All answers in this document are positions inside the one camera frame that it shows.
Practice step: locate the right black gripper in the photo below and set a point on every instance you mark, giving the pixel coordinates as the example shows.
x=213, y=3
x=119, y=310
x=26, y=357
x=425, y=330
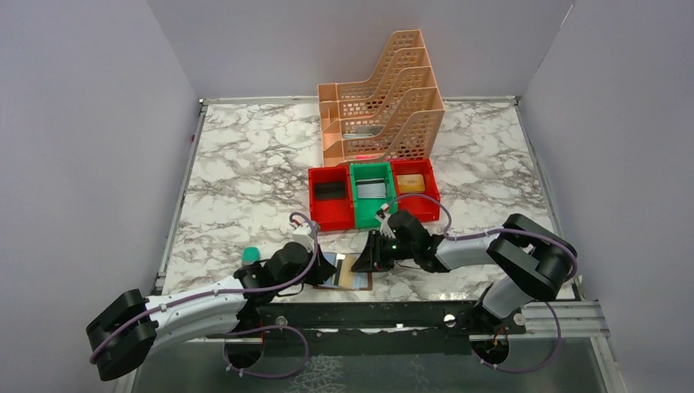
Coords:
x=372, y=258

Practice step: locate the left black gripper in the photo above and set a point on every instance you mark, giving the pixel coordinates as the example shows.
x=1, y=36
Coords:
x=322, y=269

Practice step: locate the brown leather card holder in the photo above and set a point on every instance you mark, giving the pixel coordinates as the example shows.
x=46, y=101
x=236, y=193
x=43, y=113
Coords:
x=362, y=281

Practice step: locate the gold card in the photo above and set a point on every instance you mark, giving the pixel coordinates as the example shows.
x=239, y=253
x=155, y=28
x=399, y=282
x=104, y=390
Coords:
x=411, y=183
x=344, y=277

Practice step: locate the red bin with black card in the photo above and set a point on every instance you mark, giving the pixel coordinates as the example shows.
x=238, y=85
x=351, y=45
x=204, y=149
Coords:
x=331, y=215

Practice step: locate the green plastic bin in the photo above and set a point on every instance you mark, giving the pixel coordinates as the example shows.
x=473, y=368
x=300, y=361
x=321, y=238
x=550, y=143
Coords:
x=365, y=209

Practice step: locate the red bin with gold card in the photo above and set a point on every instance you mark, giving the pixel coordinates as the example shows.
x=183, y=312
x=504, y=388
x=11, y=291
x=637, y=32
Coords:
x=422, y=208

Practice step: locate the peach plastic file organizer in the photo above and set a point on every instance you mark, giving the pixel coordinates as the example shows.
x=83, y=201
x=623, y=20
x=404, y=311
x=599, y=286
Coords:
x=393, y=115

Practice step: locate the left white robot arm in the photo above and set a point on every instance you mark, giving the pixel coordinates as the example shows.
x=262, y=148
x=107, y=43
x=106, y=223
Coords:
x=134, y=325

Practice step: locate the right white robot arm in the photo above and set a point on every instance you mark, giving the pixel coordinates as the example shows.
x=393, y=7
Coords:
x=536, y=262

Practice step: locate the silver card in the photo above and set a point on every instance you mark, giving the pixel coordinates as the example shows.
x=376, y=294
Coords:
x=371, y=188

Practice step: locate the black card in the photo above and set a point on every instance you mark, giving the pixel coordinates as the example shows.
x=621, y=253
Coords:
x=329, y=191

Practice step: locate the green eraser block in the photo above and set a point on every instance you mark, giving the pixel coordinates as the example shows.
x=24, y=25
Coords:
x=250, y=255

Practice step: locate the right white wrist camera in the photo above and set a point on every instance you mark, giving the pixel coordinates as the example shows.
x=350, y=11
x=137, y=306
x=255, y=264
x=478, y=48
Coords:
x=383, y=216

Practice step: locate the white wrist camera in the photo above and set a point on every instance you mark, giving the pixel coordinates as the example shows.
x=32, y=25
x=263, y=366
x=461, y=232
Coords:
x=305, y=234
x=383, y=216

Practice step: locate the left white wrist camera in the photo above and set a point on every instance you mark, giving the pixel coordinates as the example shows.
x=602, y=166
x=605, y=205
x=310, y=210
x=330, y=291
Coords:
x=305, y=234

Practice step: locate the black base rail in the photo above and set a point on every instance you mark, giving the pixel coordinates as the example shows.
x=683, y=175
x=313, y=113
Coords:
x=365, y=328

